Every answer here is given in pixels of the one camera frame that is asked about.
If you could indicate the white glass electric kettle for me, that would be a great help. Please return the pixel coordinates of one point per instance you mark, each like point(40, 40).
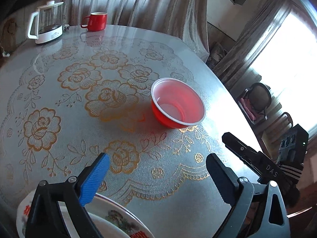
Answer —
point(45, 24)

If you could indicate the side window curtain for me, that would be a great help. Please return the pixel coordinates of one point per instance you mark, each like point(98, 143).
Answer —
point(256, 34)

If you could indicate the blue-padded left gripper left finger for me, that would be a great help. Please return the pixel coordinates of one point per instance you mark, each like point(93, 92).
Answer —
point(45, 218)

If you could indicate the red plastic bowl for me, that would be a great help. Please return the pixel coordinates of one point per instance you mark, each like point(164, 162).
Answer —
point(175, 104)

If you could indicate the beige window curtain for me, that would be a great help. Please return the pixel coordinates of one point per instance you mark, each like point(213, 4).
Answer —
point(185, 19)

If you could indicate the white plate red double-happiness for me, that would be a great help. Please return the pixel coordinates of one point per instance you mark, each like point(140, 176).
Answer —
point(112, 219)

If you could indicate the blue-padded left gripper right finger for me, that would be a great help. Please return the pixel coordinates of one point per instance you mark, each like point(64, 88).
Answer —
point(257, 210)

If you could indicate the dark round-back chair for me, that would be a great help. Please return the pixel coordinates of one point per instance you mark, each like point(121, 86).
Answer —
point(254, 102)

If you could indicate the red mug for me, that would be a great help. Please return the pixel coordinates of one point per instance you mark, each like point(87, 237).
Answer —
point(96, 22)

